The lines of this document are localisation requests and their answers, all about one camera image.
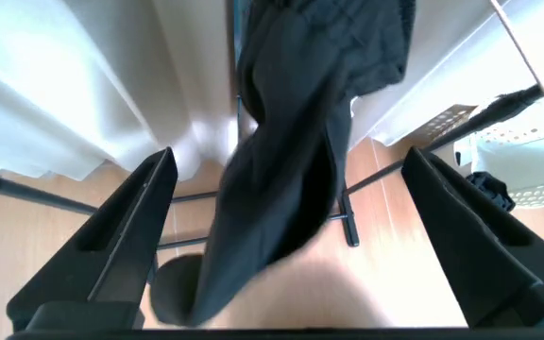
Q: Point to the white curtain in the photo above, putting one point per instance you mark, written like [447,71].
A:
[442,47]
[64,71]

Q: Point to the black clothes rack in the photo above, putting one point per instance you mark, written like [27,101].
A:
[17,190]

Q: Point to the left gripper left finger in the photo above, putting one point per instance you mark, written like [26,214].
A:
[125,255]

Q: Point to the white laundry basket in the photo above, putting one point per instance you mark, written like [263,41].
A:
[527,160]

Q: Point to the black garment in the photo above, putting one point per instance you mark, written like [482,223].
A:
[491,189]

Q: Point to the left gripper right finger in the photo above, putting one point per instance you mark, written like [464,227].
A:
[465,245]

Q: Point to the black shorts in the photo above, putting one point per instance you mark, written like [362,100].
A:
[281,165]

